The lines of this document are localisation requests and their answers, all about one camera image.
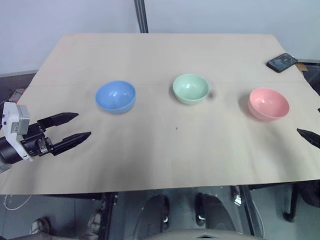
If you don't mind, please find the black smartphone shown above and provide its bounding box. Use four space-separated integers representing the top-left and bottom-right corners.
265 52 299 74

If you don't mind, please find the brown cardboard piece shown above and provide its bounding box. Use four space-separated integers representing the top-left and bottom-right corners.
295 61 310 73

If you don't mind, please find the red bowl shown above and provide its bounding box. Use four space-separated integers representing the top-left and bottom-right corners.
247 87 291 123

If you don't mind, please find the white floor cable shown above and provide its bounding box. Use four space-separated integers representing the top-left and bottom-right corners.
3 193 33 211

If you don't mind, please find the black table leg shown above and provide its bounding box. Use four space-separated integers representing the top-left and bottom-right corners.
231 184 265 240
99 192 119 240

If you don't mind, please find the grey sneaker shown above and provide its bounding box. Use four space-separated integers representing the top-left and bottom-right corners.
84 209 104 237
30 216 52 236

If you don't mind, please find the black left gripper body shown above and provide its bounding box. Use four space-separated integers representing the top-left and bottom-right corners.
20 120 55 158

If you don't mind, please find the dark rounded shape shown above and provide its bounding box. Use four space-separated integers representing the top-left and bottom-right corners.
141 194 171 234

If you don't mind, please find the green bowl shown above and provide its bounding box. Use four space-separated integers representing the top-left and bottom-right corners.
171 73 210 106

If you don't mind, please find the black chair leg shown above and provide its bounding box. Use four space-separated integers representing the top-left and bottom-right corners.
282 184 301 223

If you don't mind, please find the blue bowl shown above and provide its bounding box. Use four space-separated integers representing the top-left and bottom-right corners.
94 79 137 116

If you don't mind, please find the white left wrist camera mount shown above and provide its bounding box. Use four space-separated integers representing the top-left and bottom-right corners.
0 101 34 163

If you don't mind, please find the grey metal post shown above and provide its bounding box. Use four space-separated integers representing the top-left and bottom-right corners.
133 0 150 34

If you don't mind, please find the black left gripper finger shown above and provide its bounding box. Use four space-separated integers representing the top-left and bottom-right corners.
51 131 92 157
37 112 80 131

